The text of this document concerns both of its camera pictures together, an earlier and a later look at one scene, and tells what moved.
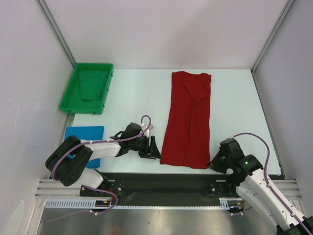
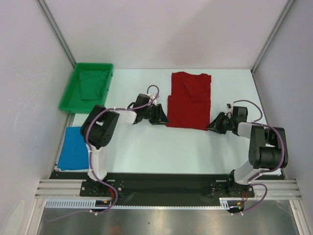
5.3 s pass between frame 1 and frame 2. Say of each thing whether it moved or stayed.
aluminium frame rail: stayed
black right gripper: moved
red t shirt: moved
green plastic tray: stayed
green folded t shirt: stayed
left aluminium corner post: stayed
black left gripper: moved
